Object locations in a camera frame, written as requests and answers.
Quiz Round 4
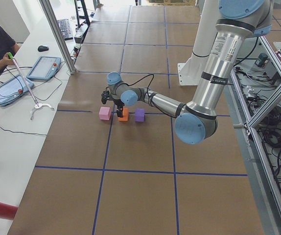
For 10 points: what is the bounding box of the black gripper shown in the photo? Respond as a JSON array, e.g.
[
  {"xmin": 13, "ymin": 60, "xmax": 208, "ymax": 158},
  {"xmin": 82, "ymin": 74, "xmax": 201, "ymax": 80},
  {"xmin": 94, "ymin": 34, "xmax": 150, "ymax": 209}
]
[{"xmin": 113, "ymin": 99, "xmax": 125, "ymax": 117}]

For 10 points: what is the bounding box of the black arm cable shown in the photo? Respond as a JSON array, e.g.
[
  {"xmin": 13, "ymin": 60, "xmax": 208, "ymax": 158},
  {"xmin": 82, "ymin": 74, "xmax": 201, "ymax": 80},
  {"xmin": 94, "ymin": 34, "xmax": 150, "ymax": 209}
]
[{"xmin": 127, "ymin": 73, "xmax": 170, "ymax": 115}]

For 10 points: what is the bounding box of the reacher grabber stick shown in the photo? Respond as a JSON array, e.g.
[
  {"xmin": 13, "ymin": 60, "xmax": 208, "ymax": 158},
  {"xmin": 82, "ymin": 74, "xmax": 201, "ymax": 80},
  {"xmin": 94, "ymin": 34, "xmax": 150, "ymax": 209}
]
[{"xmin": 7, "ymin": 52, "xmax": 54, "ymax": 120}]

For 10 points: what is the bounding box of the blue teach pendant far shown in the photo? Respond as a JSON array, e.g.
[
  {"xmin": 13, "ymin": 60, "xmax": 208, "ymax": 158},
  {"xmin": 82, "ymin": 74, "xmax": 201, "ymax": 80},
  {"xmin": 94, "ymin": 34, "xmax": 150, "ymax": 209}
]
[{"xmin": 26, "ymin": 56, "xmax": 61, "ymax": 81}]

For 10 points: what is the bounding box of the aluminium lattice frame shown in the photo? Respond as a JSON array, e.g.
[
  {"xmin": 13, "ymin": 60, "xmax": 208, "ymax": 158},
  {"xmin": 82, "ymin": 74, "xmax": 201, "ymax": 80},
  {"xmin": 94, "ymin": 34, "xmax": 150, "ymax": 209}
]
[{"xmin": 245, "ymin": 34, "xmax": 281, "ymax": 235}]

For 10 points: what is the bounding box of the pink foam cube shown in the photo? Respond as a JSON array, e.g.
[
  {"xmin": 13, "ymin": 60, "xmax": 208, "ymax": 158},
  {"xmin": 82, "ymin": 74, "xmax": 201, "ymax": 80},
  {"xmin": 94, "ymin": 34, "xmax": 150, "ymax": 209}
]
[{"xmin": 98, "ymin": 107, "xmax": 112, "ymax": 120}]

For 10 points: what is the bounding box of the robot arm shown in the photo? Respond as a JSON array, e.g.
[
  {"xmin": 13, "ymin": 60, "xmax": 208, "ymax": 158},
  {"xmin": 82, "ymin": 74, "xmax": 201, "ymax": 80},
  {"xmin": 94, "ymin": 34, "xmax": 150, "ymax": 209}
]
[{"xmin": 101, "ymin": 0, "xmax": 273, "ymax": 144}]

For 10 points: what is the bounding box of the blue teach pendant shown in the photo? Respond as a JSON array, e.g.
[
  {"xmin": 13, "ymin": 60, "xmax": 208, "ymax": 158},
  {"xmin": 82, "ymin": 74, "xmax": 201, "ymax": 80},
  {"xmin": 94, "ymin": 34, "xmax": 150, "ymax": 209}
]
[
  {"xmin": 26, "ymin": 56, "xmax": 61, "ymax": 81},
  {"xmin": 0, "ymin": 75, "xmax": 28, "ymax": 106}
]

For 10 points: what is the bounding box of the aluminium frame column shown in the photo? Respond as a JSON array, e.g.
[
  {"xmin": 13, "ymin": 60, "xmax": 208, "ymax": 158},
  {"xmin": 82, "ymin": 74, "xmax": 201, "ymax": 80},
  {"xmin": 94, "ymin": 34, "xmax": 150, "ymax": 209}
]
[{"xmin": 39, "ymin": 0, "xmax": 76, "ymax": 74}]

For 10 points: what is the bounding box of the black keyboard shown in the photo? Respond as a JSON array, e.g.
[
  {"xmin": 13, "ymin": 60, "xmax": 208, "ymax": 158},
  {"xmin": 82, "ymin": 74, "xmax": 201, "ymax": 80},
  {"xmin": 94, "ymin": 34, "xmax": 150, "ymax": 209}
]
[{"xmin": 57, "ymin": 19, "xmax": 73, "ymax": 41}]

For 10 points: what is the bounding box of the blue teach pendant near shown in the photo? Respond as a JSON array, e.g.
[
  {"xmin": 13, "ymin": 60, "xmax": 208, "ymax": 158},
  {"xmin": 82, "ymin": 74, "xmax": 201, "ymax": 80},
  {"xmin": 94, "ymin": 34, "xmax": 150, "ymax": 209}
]
[{"xmin": 0, "ymin": 75, "xmax": 28, "ymax": 106}]

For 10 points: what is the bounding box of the orange foam cube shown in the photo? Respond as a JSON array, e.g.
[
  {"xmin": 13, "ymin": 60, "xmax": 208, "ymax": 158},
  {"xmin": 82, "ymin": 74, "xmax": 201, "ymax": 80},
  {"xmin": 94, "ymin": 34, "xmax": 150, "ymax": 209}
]
[{"xmin": 118, "ymin": 108, "xmax": 129, "ymax": 121}]

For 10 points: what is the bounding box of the black computer mouse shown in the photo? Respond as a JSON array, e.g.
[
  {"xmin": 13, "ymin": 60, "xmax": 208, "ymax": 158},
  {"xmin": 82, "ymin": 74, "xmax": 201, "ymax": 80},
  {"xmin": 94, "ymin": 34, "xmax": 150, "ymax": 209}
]
[{"xmin": 37, "ymin": 45, "xmax": 49, "ymax": 52}]

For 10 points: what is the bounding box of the purple foam cube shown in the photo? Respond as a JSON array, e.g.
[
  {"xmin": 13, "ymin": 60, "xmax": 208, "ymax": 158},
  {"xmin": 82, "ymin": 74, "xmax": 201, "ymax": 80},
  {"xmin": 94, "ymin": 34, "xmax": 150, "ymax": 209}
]
[{"xmin": 135, "ymin": 108, "xmax": 145, "ymax": 122}]

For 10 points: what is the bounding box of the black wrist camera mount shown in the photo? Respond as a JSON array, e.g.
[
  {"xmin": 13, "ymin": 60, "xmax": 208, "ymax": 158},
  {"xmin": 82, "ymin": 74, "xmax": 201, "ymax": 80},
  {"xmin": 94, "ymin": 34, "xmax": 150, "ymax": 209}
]
[{"xmin": 101, "ymin": 89, "xmax": 114, "ymax": 104}]

